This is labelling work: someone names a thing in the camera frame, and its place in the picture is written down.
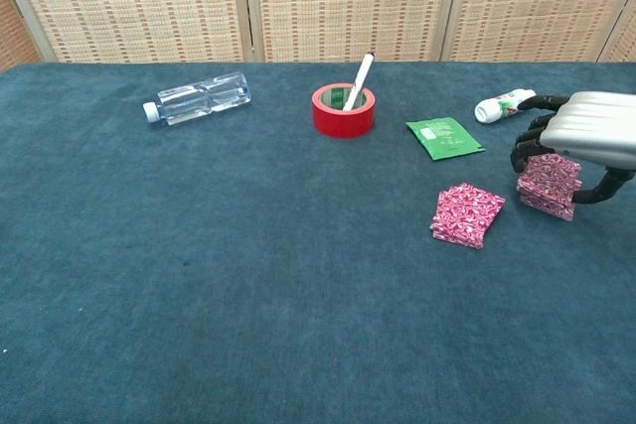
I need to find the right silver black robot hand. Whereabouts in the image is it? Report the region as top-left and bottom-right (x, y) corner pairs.
(510, 90), (636, 207)

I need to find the pink patterned box stack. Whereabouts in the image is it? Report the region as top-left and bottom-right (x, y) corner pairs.
(516, 154), (583, 222)

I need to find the pink patterned small object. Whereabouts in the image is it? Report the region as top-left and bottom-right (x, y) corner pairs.
(429, 182), (508, 250)

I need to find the woven bamboo screen panel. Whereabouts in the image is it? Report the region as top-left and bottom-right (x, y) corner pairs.
(0, 0), (44, 73)
(597, 0), (636, 64)
(0, 0), (255, 65)
(243, 0), (464, 64)
(440, 0), (636, 64)

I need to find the small white bottle green label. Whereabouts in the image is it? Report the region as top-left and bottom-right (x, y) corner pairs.
(474, 87), (538, 124)

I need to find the green foil sachet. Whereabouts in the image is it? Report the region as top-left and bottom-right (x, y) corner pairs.
(404, 116), (486, 162)

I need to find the white marker pen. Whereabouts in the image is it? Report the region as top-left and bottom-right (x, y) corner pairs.
(342, 51), (377, 112)

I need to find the red adhesive tape roll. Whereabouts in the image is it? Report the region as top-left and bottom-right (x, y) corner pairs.
(311, 81), (377, 139)

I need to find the teal table mat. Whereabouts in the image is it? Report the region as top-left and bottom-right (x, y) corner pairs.
(0, 62), (636, 424)

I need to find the clear plastic water bottle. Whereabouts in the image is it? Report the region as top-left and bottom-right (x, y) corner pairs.
(142, 71), (253, 127)

